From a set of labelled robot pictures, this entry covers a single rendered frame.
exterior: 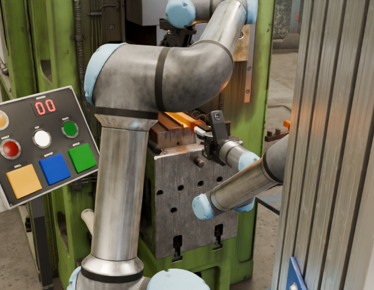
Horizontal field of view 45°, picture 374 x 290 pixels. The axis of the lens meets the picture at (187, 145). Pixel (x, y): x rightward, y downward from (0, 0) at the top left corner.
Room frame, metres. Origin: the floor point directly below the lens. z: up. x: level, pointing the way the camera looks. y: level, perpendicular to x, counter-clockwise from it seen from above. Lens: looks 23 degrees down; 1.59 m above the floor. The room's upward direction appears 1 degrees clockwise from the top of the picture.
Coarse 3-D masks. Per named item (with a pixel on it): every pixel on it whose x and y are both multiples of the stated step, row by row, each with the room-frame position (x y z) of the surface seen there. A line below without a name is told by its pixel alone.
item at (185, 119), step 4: (168, 112) 1.72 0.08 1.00; (180, 112) 1.66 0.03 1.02; (176, 116) 1.65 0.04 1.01; (180, 116) 1.62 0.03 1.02; (184, 116) 1.61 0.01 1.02; (188, 116) 1.61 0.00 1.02; (180, 120) 1.62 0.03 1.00; (184, 120) 1.59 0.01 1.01; (188, 120) 1.56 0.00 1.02; (192, 120) 1.56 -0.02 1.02; (196, 120) 1.56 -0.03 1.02; (200, 120) 1.54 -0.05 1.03; (188, 124) 1.56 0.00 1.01; (192, 124) 1.52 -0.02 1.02; (196, 124) 1.50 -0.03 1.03; (200, 124) 1.50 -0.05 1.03; (204, 124) 1.50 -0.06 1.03; (192, 128) 1.52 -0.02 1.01; (204, 128) 1.45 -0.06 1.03; (208, 128) 1.45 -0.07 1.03
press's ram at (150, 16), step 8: (128, 0) 1.62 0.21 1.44; (136, 0) 1.55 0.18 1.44; (144, 0) 1.52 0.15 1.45; (152, 0) 1.53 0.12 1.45; (160, 0) 1.54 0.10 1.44; (168, 0) 1.55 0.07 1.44; (128, 8) 1.62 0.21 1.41; (136, 8) 1.55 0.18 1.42; (144, 8) 1.51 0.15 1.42; (152, 8) 1.53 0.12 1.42; (160, 8) 1.54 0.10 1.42; (128, 16) 1.63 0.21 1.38; (136, 16) 1.56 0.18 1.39; (144, 16) 1.51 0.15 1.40; (152, 16) 1.53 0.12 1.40; (160, 16) 1.54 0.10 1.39; (144, 24) 1.51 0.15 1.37; (152, 24) 1.53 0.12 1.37
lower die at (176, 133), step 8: (160, 112) 1.74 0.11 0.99; (184, 112) 1.74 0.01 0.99; (160, 120) 1.64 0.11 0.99; (168, 120) 1.65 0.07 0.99; (176, 120) 1.62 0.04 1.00; (152, 128) 1.58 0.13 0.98; (160, 128) 1.58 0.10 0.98; (168, 128) 1.56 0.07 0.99; (176, 128) 1.57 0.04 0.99; (184, 128) 1.58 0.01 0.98; (152, 136) 1.57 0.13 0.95; (160, 136) 1.54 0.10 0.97; (168, 136) 1.55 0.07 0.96; (176, 136) 1.57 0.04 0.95; (184, 136) 1.58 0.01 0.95; (192, 136) 1.60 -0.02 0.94; (160, 144) 1.54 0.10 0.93; (168, 144) 1.55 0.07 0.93; (176, 144) 1.57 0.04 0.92; (184, 144) 1.58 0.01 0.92
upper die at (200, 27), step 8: (128, 24) 1.78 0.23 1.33; (136, 24) 1.70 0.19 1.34; (200, 24) 1.61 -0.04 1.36; (128, 32) 1.78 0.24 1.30; (136, 32) 1.70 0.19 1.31; (144, 32) 1.63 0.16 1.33; (152, 32) 1.56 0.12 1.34; (160, 32) 1.54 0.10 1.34; (200, 32) 1.61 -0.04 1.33; (136, 40) 1.70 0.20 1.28; (144, 40) 1.63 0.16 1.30; (152, 40) 1.56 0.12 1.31; (160, 40) 1.54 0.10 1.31
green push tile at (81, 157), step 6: (84, 144) 1.27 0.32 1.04; (72, 150) 1.24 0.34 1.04; (78, 150) 1.25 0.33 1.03; (84, 150) 1.26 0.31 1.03; (90, 150) 1.28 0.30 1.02; (72, 156) 1.22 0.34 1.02; (78, 156) 1.24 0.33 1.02; (84, 156) 1.25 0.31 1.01; (90, 156) 1.27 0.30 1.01; (72, 162) 1.22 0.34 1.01; (78, 162) 1.23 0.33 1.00; (84, 162) 1.24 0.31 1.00; (90, 162) 1.25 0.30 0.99; (78, 168) 1.21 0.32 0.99; (84, 168) 1.23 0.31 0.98
